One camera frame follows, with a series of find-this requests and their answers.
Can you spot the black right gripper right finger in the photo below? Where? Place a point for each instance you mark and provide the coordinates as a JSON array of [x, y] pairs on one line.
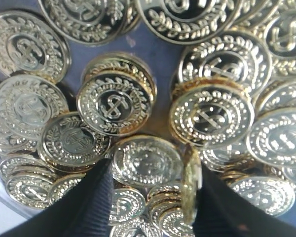
[[223, 213]]

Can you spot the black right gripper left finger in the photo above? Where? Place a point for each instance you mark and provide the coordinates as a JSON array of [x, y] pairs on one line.
[[82, 212]]

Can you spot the gold coin by finger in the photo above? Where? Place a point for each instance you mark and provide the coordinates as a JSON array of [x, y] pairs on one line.
[[272, 138]]

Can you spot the gold coin top stack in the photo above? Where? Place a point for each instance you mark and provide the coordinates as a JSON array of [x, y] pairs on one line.
[[211, 116]]

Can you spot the round metal plate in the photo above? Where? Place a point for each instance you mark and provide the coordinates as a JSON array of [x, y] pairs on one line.
[[160, 56]]

